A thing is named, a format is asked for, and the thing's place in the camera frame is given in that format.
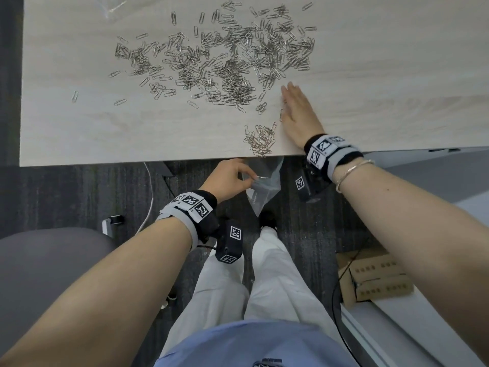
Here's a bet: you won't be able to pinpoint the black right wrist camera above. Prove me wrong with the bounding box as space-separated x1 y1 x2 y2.
294 166 330 203

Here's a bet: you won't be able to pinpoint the grey chair armrest bracket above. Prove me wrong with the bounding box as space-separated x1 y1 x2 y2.
101 214 125 238

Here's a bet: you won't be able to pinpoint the black shoe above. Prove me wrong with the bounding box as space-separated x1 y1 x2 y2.
259 209 278 230

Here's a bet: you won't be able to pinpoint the large spread of paper clips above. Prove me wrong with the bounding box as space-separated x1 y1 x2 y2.
71 0 318 116

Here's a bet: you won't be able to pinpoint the grey office chair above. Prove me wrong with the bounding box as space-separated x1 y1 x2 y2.
0 227 117 357

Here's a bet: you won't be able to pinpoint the right wristband with markers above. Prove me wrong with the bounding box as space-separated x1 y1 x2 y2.
303 133 364 184

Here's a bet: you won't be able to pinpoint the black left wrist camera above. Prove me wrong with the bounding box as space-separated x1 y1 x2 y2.
215 219 245 264

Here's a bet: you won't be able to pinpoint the left wristband with markers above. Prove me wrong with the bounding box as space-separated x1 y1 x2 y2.
156 190 221 246

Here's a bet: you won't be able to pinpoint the person's left forearm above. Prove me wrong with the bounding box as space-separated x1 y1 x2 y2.
0 216 192 367

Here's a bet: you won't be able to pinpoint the person's right forearm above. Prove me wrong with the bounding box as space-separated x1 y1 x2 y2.
334 162 489 346

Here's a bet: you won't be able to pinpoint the black cable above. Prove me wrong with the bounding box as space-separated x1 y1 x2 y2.
330 248 363 358

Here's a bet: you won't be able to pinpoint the person's left hand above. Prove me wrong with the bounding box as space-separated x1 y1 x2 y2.
199 158 259 205

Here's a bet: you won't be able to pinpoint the crumpled clear plastic bag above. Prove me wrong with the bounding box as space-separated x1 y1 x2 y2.
96 0 127 16

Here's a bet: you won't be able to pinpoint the white trousers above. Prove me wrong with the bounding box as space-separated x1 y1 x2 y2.
158 227 345 358

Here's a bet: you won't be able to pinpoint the clear plastic zip bag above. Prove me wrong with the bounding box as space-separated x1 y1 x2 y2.
244 156 286 218

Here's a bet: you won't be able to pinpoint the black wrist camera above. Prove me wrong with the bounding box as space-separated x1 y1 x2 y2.
215 219 245 264
294 166 330 203

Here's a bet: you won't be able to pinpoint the white low cabinet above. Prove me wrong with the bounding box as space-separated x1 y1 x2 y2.
341 190 489 367

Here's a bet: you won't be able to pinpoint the small heap of paper clips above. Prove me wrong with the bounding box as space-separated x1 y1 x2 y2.
243 109 286 159

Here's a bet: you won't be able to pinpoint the light blue shirt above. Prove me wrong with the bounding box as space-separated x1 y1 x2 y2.
153 320 360 367

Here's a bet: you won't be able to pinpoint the silver bracelet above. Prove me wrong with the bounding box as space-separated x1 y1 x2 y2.
335 159 376 194

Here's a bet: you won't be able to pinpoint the wristband with markers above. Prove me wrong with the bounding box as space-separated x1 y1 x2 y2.
156 190 221 246
303 133 364 184

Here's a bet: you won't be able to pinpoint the white cable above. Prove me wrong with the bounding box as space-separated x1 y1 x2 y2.
135 162 154 236

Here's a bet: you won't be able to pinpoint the person's right hand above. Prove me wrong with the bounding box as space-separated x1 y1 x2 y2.
280 82 326 145

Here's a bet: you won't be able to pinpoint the brown cardboard box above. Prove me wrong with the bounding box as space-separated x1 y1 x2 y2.
336 247 416 311

